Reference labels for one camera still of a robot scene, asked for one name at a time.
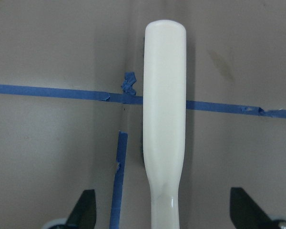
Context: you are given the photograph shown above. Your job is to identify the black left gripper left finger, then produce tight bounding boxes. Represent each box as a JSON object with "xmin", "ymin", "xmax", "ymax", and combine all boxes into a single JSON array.
[{"xmin": 64, "ymin": 189, "xmax": 96, "ymax": 229}]

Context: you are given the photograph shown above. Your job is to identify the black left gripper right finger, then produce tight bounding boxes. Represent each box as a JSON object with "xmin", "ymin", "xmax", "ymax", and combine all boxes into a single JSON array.
[{"xmin": 230, "ymin": 187, "xmax": 280, "ymax": 229}]

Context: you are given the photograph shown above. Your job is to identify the cream hand brush black bristles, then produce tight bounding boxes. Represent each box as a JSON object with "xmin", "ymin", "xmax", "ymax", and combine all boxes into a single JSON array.
[{"xmin": 143, "ymin": 20, "xmax": 186, "ymax": 229}]

